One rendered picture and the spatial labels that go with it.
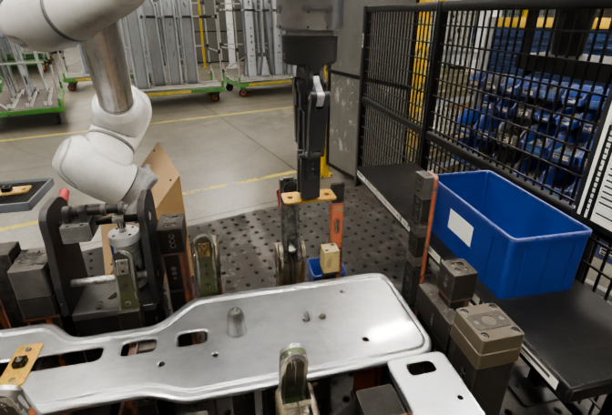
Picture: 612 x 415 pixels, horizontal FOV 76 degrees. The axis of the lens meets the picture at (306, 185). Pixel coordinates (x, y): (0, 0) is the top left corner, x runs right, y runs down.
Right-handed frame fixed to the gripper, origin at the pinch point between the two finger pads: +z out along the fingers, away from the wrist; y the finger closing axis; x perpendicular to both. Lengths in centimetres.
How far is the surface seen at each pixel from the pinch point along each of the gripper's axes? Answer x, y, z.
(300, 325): -1.6, 1.7, 28.6
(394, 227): 56, -75, 58
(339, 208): 10.3, -14.4, 14.4
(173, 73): -82, -727, 78
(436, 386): 15.7, 18.6, 28.5
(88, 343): -37.5, -2.4, 28.9
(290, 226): -0.2, -14.3, 17.2
